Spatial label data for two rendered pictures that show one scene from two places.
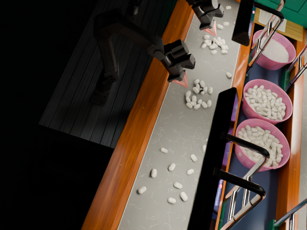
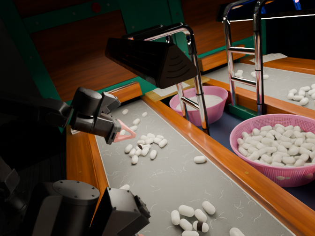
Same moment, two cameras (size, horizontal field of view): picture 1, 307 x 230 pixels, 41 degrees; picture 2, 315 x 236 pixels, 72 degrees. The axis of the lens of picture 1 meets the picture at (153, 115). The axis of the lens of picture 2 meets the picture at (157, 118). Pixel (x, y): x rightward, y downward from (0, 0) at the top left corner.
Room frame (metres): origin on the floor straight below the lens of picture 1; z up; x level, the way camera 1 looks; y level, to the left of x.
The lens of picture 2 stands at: (1.13, -0.08, 1.17)
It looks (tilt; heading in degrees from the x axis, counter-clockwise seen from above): 26 degrees down; 349
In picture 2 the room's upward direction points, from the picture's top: 16 degrees counter-clockwise
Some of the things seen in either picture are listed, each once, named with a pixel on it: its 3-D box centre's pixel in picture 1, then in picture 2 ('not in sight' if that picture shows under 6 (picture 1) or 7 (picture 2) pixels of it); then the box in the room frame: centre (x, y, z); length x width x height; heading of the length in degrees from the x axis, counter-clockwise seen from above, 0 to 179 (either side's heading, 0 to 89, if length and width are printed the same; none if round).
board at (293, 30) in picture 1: (277, 23); (176, 86); (2.20, -0.45, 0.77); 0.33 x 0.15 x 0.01; 94
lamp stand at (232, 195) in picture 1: (219, 192); not in sight; (0.83, -0.33, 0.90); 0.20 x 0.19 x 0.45; 4
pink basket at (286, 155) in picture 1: (258, 147); not in sight; (1.27, -0.50, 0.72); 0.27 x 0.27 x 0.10
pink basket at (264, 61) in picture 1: (270, 51); (199, 106); (1.98, -0.46, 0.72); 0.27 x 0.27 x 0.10
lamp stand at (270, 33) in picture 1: (249, 33); (168, 96); (1.80, -0.27, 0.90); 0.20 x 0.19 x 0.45; 4
